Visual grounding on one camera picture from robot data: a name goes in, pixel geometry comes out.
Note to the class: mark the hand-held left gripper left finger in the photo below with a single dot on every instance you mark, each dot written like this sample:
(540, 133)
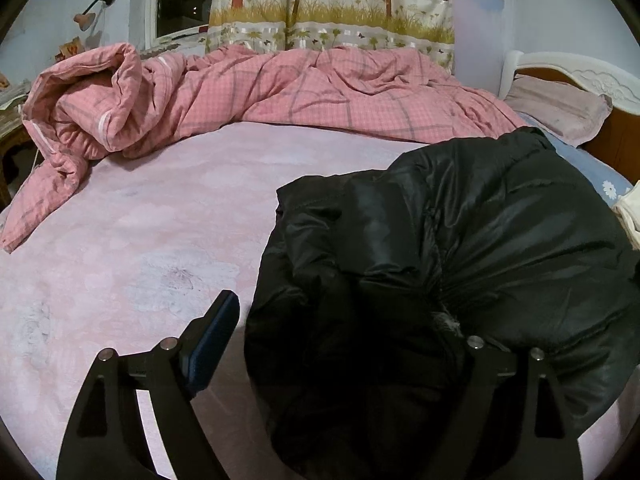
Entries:
(210, 345)

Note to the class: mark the stack of papers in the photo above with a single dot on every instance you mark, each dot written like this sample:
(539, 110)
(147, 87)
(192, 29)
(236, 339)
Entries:
(15, 105)

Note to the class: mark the pink pillow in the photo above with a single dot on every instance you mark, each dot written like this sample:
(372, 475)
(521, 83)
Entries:
(560, 110)

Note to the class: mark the blue floral pillow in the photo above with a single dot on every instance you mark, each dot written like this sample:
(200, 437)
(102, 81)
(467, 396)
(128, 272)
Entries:
(600, 170)

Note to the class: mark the cream folded clothes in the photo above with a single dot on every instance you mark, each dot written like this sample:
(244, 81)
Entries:
(630, 215)

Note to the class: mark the black puffer jacket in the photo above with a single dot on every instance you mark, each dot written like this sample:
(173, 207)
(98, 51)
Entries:
(450, 220)

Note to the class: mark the pale lavender wall panel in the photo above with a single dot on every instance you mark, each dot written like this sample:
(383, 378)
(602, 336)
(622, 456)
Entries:
(475, 35)

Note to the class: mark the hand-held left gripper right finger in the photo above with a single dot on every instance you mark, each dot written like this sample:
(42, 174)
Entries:
(472, 360)

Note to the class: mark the wall lamp with pink shade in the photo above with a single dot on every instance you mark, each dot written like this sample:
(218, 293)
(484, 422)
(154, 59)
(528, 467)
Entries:
(82, 19)

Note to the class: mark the pink checked quilt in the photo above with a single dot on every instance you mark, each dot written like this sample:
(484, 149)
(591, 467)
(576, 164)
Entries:
(300, 90)

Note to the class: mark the tree print curtain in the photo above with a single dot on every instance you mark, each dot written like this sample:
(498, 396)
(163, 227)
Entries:
(325, 10)

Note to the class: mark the wooden side table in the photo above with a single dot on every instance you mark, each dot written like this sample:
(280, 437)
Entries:
(10, 145)

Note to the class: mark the white and wooden headboard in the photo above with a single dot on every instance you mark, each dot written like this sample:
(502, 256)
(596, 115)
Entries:
(590, 72)

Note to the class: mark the white framed window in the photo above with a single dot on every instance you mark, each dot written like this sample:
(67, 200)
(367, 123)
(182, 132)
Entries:
(180, 5)

